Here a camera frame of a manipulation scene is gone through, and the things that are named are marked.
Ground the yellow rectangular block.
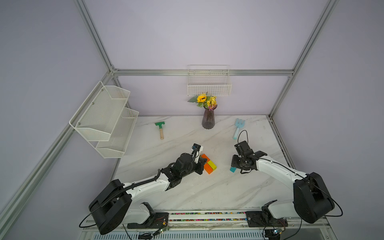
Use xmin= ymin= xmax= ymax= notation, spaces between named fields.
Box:
xmin=207 ymin=161 xmax=217 ymax=171

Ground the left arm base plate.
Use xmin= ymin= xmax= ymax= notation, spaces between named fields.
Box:
xmin=125 ymin=202 xmax=169 ymax=229

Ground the yellow artificial flower bouquet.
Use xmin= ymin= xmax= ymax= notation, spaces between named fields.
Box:
xmin=188 ymin=94 xmax=218 ymax=111

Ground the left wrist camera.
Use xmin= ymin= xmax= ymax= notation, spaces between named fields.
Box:
xmin=192 ymin=144 xmax=204 ymax=164

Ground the light blue toy fork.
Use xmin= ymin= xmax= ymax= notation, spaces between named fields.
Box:
xmin=233 ymin=119 xmax=245 ymax=140

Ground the orange block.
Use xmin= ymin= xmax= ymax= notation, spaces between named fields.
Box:
xmin=204 ymin=164 xmax=214 ymax=175
xmin=201 ymin=154 xmax=210 ymax=162

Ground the white two-tier mesh shelf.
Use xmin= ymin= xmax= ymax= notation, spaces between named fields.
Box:
xmin=69 ymin=82 xmax=139 ymax=159

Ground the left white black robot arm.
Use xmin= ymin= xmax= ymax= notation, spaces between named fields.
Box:
xmin=89 ymin=151 xmax=207 ymax=235

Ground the white wire wall basket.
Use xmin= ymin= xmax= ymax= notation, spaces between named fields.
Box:
xmin=187 ymin=65 xmax=232 ymax=97

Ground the aluminium front rail frame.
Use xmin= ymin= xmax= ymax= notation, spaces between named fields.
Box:
xmin=80 ymin=210 xmax=337 ymax=240

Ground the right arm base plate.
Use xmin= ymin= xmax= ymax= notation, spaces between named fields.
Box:
xmin=246 ymin=200 xmax=288 ymax=228

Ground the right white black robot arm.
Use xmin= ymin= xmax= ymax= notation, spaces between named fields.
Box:
xmin=231 ymin=141 xmax=336 ymax=225

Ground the green toy rake wooden handle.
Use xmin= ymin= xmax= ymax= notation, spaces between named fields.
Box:
xmin=155 ymin=122 xmax=165 ymax=140

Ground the dark ribbed glass vase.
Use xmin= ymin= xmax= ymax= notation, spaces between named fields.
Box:
xmin=202 ymin=106 xmax=217 ymax=130

